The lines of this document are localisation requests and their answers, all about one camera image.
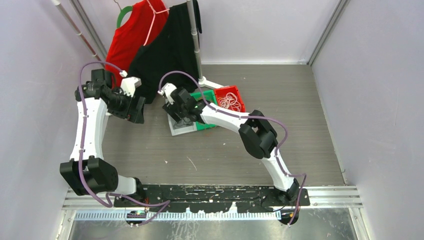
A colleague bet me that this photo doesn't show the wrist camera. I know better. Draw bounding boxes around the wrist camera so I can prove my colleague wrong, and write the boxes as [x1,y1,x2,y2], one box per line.
[120,77,142,98]
[157,83,177,105]

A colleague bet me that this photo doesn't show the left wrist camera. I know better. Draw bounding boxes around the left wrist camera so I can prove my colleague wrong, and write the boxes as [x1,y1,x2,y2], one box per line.
[120,77,142,98]

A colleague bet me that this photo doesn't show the black t-shirt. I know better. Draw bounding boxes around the black t-shirt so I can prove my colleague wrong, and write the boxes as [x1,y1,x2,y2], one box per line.
[128,2,199,104]

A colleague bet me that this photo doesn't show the red plastic bin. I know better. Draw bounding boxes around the red plastic bin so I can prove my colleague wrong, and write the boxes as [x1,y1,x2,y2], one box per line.
[213,85,246,113]

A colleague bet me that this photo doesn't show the green plastic bin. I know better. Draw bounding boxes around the green plastic bin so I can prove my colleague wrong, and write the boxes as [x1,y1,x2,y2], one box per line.
[190,89,217,131]

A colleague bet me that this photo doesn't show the pink hanger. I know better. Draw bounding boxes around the pink hanger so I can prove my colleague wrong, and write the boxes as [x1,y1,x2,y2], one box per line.
[143,0,170,46]

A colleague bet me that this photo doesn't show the white clothes rack stand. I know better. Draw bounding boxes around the white clothes rack stand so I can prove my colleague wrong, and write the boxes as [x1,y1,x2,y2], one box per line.
[105,0,226,117]

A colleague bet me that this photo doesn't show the green hanger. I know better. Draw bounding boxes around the green hanger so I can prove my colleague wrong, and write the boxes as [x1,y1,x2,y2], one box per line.
[113,0,134,29]

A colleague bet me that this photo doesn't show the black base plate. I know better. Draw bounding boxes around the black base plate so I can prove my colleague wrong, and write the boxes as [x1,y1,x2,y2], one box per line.
[131,184,311,214]

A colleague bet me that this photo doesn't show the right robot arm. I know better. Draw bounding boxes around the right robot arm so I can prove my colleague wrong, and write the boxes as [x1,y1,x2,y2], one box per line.
[158,84,300,206]

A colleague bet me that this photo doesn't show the red t-shirt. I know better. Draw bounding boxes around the red t-shirt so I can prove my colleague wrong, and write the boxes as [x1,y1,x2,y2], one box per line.
[105,0,169,72]

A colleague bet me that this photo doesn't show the red white rod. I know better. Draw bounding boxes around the red white rod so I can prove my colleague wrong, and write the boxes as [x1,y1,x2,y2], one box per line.
[51,0,101,61]

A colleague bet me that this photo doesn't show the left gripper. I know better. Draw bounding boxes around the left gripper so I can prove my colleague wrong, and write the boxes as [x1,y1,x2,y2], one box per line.
[107,87,145,124]

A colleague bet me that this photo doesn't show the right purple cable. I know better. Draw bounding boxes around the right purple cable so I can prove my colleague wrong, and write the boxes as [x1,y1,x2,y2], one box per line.
[157,70,308,227]

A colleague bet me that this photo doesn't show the black thin cable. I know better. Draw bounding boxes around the black thin cable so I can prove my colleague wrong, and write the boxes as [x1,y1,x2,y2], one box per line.
[173,120,195,131]

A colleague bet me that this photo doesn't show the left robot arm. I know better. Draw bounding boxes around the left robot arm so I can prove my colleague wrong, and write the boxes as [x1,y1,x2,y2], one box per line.
[59,69,146,207]

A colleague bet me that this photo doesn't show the grey plastic bin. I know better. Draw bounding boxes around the grey plastic bin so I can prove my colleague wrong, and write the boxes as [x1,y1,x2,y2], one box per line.
[167,114,197,136]

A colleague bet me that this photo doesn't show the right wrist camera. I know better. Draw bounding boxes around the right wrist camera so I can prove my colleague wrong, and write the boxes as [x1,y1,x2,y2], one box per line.
[157,83,177,105]

